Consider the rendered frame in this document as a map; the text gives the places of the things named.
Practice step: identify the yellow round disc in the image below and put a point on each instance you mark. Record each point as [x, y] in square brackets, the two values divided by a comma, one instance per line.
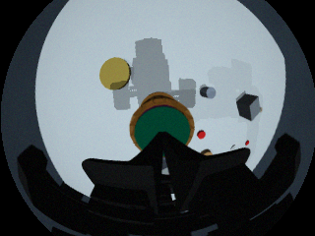
[115, 73]

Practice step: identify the brown round disc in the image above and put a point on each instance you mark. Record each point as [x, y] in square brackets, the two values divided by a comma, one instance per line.
[206, 152]

